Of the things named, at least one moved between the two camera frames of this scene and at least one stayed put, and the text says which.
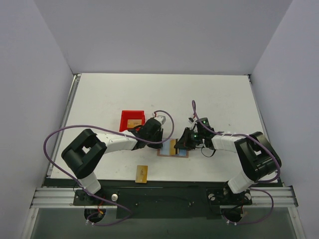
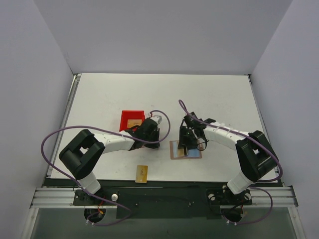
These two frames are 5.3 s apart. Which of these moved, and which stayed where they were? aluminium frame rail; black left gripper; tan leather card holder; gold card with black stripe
Moved: gold card with black stripe; tan leather card holder
Stayed: black left gripper; aluminium frame rail
